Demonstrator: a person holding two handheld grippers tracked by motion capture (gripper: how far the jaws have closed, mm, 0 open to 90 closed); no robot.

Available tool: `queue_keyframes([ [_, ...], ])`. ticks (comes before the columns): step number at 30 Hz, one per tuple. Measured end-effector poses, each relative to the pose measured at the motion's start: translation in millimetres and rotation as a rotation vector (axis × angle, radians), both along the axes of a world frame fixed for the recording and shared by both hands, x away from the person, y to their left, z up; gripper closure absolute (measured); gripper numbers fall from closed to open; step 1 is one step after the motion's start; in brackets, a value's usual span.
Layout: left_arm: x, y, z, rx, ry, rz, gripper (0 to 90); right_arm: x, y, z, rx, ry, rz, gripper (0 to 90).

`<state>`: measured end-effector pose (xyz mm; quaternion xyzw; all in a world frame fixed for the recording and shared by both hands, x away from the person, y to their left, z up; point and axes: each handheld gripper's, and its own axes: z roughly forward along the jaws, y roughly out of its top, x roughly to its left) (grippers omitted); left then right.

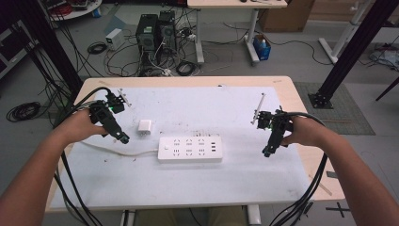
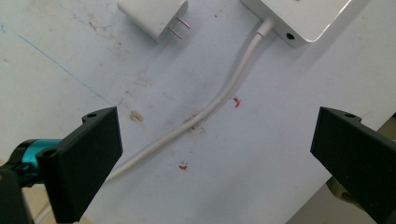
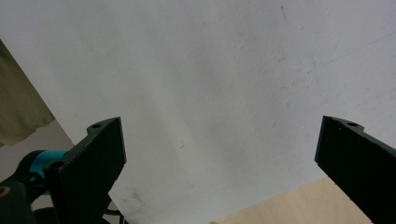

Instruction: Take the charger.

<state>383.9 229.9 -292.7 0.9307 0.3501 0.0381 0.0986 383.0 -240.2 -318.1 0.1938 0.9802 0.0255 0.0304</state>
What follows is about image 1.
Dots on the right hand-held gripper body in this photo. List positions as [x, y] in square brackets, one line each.
[277, 124]

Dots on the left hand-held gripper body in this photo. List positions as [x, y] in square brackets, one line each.
[106, 108]

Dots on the person's right hand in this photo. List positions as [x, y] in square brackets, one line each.
[302, 133]

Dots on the person's left hand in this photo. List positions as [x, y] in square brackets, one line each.
[80, 125]

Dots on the white charger plug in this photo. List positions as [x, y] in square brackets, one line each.
[144, 127]

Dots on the light wooden table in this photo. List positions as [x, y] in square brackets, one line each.
[291, 97]

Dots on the white table leg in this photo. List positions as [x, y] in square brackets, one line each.
[254, 215]
[127, 218]

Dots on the white box device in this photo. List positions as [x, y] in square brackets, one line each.
[114, 38]

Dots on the dark grey floor mat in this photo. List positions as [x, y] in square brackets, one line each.
[351, 116]

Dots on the blue box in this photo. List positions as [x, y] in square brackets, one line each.
[262, 48]

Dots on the large black computer tower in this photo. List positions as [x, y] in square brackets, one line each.
[146, 37]

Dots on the white table mat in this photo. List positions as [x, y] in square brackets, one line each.
[188, 182]

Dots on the small black computer tower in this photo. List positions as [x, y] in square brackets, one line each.
[167, 29]

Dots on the round white table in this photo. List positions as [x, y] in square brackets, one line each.
[78, 11]

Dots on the brown cardboard box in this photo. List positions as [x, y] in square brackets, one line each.
[285, 15]

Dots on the white floor power strip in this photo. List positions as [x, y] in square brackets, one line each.
[190, 36]

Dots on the white metal stand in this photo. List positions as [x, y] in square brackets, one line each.
[343, 34]

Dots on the dark cabinet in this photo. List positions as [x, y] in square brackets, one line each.
[11, 50]

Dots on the wooden desk with white legs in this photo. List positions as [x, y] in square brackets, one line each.
[235, 3]

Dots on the black aluminium frame post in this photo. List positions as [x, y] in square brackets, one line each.
[53, 47]
[351, 50]

